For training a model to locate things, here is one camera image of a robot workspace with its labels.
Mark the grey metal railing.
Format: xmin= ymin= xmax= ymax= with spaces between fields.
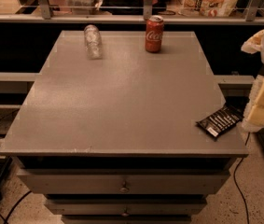
xmin=0 ymin=0 xmax=264 ymax=24

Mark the top drawer with knob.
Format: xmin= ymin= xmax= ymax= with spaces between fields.
xmin=18 ymin=169 xmax=229 ymax=195

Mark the black rxbar chocolate wrapper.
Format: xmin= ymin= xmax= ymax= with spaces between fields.
xmin=196 ymin=104 xmax=243 ymax=140

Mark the black bag behind rail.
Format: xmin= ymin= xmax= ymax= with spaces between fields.
xmin=100 ymin=0 xmax=144 ymax=15

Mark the clear plastic water bottle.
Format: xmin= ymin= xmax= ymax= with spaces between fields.
xmin=84 ymin=24 xmax=103 ymax=60

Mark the red coca-cola can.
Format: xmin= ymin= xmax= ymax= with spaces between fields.
xmin=145 ymin=15 xmax=164 ymax=52

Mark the grey drawer cabinet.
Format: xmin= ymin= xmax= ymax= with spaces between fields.
xmin=0 ymin=31 xmax=247 ymax=224

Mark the drawer with knob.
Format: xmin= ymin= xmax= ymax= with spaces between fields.
xmin=45 ymin=199 xmax=207 ymax=217
xmin=18 ymin=169 xmax=229 ymax=195

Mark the black cable right floor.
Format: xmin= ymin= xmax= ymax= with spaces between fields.
xmin=232 ymin=132 xmax=252 ymax=224

